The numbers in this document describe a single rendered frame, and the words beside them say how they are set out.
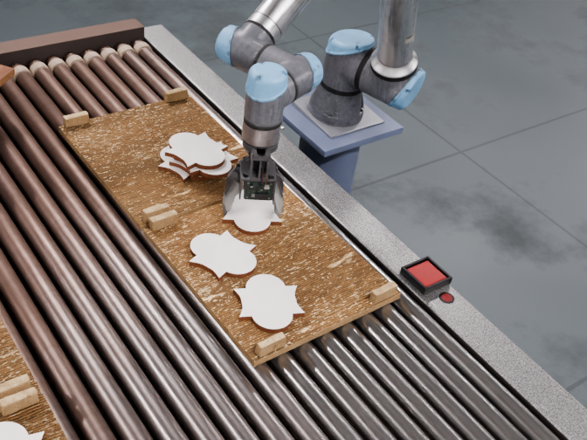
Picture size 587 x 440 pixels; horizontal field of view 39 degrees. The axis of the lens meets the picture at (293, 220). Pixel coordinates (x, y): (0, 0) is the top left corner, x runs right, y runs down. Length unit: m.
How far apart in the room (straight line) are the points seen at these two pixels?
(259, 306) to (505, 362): 0.47
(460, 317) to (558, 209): 2.07
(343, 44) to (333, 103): 0.17
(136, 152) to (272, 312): 0.58
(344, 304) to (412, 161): 2.17
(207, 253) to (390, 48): 0.69
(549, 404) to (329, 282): 0.46
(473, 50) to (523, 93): 0.48
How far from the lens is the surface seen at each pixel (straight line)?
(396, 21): 1.92
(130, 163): 1.88
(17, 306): 1.59
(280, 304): 1.55
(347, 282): 1.63
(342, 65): 2.11
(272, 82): 1.51
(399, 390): 1.50
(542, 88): 4.59
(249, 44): 1.66
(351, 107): 2.18
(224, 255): 1.63
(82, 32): 2.39
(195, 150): 1.85
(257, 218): 1.73
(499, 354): 1.62
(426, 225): 3.36
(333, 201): 1.86
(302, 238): 1.71
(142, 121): 2.03
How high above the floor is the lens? 2.04
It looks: 39 degrees down
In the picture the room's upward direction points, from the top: 9 degrees clockwise
